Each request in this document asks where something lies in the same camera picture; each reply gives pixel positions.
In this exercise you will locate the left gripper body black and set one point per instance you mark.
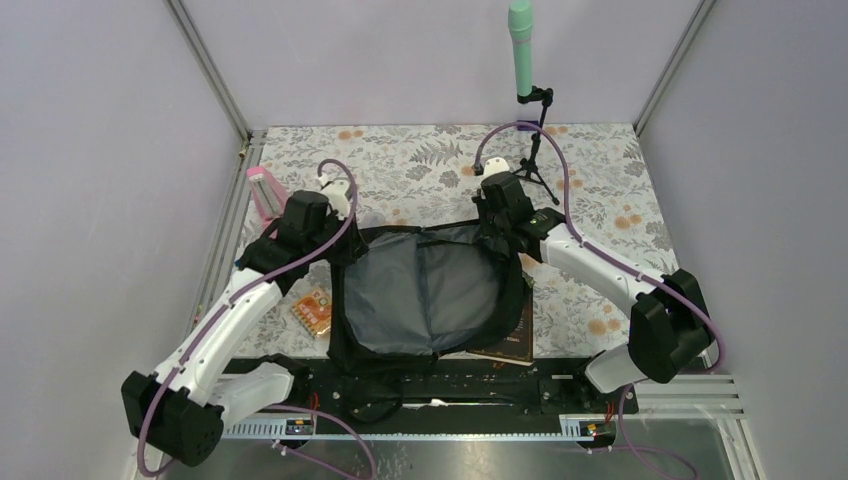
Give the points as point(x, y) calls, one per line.
point(344, 252)

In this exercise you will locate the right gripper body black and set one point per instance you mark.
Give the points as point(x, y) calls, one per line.
point(494, 219)

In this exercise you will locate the black student backpack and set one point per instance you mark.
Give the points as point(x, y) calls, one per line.
point(420, 293)

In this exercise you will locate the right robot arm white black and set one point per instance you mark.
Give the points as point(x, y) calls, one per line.
point(668, 325)

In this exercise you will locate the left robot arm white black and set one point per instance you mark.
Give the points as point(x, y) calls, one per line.
point(182, 407)

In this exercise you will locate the black tripod microphone stand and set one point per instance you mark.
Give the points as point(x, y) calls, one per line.
point(529, 169)

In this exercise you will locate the pink metronome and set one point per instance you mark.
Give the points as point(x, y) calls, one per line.
point(268, 195)

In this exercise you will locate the orange snack packet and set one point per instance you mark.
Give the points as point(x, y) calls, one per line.
point(314, 311)

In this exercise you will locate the small blue block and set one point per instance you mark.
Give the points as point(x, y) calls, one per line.
point(527, 125)

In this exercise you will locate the floral table mat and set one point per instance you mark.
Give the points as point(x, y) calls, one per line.
point(422, 176)

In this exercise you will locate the dark brown book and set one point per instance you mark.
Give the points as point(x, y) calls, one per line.
point(517, 347)

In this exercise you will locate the green microphone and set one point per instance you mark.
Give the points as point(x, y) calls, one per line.
point(520, 21)

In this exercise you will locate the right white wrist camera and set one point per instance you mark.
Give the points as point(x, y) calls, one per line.
point(491, 166)

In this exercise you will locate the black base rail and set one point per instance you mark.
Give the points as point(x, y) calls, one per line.
point(457, 395)

